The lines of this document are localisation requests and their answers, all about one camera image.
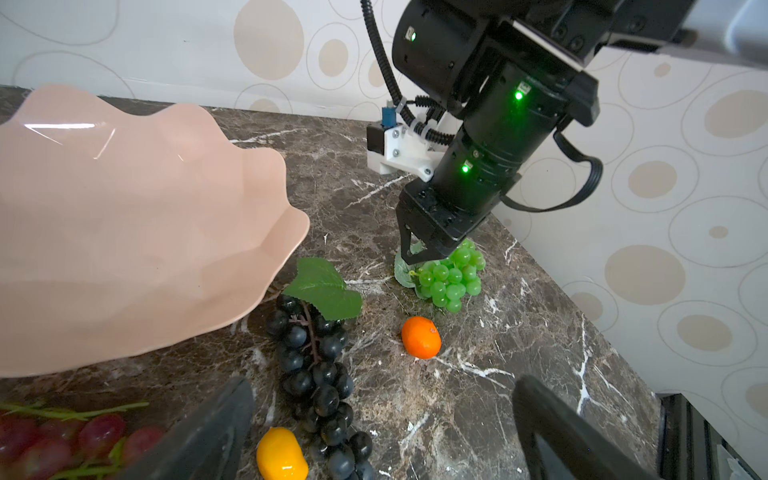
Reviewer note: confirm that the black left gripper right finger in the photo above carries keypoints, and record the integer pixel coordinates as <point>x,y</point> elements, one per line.
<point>558,444</point>

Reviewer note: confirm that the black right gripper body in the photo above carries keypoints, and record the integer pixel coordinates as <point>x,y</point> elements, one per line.
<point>454,209</point>

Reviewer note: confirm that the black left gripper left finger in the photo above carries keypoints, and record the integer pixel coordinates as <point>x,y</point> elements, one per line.
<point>208,444</point>

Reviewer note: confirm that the green fake grape bunch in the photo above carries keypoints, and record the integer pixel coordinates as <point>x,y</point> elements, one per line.
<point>444,283</point>

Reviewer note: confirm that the black fake grape bunch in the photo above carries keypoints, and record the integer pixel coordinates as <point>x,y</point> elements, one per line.
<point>308,325</point>

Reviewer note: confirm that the red fake grape bunch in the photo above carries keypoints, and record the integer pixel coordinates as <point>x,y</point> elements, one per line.
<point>40,442</point>

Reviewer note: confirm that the pink scalloped fruit bowl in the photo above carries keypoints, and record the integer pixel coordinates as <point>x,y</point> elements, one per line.
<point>122,234</point>

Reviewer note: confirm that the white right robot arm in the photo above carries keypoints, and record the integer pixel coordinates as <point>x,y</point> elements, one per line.
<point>492,80</point>

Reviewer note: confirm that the yellow fake kumquat upper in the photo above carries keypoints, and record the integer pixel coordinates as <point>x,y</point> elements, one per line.
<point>279,456</point>

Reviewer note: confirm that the small fake orange right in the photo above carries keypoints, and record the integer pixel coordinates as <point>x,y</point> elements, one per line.
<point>421,338</point>

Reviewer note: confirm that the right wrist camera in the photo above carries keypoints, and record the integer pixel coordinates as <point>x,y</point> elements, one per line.
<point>392,146</point>

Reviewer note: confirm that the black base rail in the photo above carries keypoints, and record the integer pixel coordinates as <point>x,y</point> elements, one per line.
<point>689,447</point>

